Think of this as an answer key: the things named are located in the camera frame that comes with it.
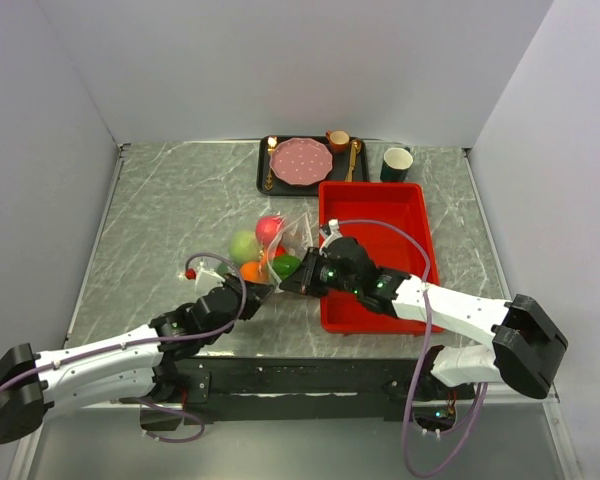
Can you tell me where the red yellow peach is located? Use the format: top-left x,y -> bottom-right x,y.
261,245 -> 287,262

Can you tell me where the light green cabbage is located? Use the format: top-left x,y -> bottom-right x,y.
229,230 -> 261,265

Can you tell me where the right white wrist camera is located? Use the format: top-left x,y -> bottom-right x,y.
319,219 -> 343,250

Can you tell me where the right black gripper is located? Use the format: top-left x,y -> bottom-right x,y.
280,246 -> 360,298

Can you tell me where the gold spoon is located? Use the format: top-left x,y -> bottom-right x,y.
351,139 -> 362,166

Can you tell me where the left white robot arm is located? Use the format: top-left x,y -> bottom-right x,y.
0,275 -> 273,445

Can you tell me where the dark green paper cup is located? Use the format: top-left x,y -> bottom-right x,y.
380,147 -> 414,183

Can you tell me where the pink dotted plate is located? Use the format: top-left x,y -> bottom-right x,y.
269,137 -> 333,186

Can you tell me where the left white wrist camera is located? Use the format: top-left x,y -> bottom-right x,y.
185,268 -> 224,295

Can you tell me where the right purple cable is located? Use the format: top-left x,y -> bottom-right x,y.
337,218 -> 489,479

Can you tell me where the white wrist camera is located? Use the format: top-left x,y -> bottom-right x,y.
319,219 -> 343,250
185,268 -> 224,295

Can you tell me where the clear zip top bag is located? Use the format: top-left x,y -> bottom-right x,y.
228,213 -> 314,293

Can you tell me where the green bell pepper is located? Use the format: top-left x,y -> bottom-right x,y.
272,254 -> 301,280

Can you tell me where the green avocado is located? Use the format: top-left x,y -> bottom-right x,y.
216,263 -> 229,275

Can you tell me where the gold fork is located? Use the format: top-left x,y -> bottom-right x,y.
264,135 -> 279,192

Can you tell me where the orange ceramic cup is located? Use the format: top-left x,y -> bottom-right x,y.
325,130 -> 351,154

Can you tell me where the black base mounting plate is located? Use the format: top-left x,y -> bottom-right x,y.
118,344 -> 481,432

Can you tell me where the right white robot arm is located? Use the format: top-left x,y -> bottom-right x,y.
280,237 -> 568,399

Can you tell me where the orange tangerine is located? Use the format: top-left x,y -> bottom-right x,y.
240,261 -> 269,284

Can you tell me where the aluminium frame rail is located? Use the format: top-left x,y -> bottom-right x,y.
29,384 -> 561,411

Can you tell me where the red apple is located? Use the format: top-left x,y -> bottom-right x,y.
255,215 -> 285,246

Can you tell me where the red plastic bin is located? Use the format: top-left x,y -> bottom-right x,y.
319,181 -> 439,335

